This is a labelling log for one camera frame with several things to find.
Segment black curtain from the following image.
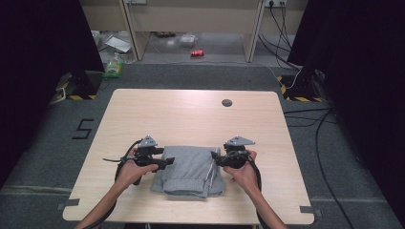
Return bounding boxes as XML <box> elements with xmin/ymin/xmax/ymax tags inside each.
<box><xmin>287</xmin><ymin>0</ymin><xmax>405</xmax><ymax>225</ymax></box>
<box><xmin>0</xmin><ymin>0</ymin><xmax>105</xmax><ymax>189</ymax></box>

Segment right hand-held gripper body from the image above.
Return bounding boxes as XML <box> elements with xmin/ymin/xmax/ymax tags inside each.
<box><xmin>219</xmin><ymin>135</ymin><xmax>256</xmax><ymax>170</ymax></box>

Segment clear plastic package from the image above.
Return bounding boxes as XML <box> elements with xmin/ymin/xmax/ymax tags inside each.
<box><xmin>179</xmin><ymin>33</ymin><xmax>199</xmax><ymax>49</ymax></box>

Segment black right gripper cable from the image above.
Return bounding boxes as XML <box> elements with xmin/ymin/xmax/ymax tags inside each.
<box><xmin>247</xmin><ymin>157</ymin><xmax>266</xmax><ymax>229</ymax></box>

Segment grey shorts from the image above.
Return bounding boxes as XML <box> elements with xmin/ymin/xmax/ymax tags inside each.
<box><xmin>151</xmin><ymin>145</ymin><xmax>227</xmax><ymax>200</ymax></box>

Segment black power cables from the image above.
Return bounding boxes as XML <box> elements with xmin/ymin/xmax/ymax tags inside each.
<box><xmin>257</xmin><ymin>1</ymin><xmax>303</xmax><ymax>72</ymax></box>

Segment yellow black hazard tape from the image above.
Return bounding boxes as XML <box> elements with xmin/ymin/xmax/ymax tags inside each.
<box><xmin>276</xmin><ymin>75</ymin><xmax>324</xmax><ymax>103</ymax></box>
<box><xmin>56</xmin><ymin>80</ymin><xmax>96</xmax><ymax>101</ymax></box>

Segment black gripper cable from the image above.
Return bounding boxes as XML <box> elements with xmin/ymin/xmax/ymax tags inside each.
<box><xmin>85</xmin><ymin>138</ymin><xmax>143</xmax><ymax>229</ymax></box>
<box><xmin>247</xmin><ymin>157</ymin><xmax>266</xmax><ymax>229</ymax></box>

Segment white paper sheet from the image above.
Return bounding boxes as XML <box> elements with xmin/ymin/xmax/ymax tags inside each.
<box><xmin>104</xmin><ymin>35</ymin><xmax>132</xmax><ymax>53</ymax></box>

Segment person's right hand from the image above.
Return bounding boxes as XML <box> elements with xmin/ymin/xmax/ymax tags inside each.
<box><xmin>223</xmin><ymin>150</ymin><xmax>261</xmax><ymax>196</ymax></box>

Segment green packet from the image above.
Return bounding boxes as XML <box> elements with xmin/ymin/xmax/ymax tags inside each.
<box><xmin>102</xmin><ymin>52</ymin><xmax>124</xmax><ymax>79</ymax></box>

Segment beige wooden desk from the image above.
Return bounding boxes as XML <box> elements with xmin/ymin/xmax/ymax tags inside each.
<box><xmin>78</xmin><ymin>0</ymin><xmax>309</xmax><ymax>64</ymax></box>

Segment person's left hand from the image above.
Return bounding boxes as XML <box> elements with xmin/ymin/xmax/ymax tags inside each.
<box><xmin>115</xmin><ymin>149</ymin><xmax>160</xmax><ymax>192</ymax></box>

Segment black stand base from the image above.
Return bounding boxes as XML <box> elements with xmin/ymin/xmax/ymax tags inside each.
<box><xmin>285</xmin><ymin>68</ymin><xmax>323</xmax><ymax>99</ymax></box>
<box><xmin>68</xmin><ymin>70</ymin><xmax>103</xmax><ymax>98</ymax></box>

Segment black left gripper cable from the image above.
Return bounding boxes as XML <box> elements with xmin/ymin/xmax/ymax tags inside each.
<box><xmin>85</xmin><ymin>138</ymin><xmax>143</xmax><ymax>229</ymax></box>

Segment long black floor cable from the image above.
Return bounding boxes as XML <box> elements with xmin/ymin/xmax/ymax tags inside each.
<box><xmin>314</xmin><ymin>108</ymin><xmax>357</xmax><ymax>229</ymax></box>

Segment thin white cable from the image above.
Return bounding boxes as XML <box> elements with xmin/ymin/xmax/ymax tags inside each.
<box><xmin>251</xmin><ymin>60</ymin><xmax>302</xmax><ymax>91</ymax></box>

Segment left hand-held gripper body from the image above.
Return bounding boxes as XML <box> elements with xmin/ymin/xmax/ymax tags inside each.
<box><xmin>134</xmin><ymin>135</ymin><xmax>159</xmax><ymax>167</ymax></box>

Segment black floor cables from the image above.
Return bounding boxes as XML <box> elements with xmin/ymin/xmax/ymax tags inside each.
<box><xmin>283</xmin><ymin>107</ymin><xmax>339</xmax><ymax>129</ymax></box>

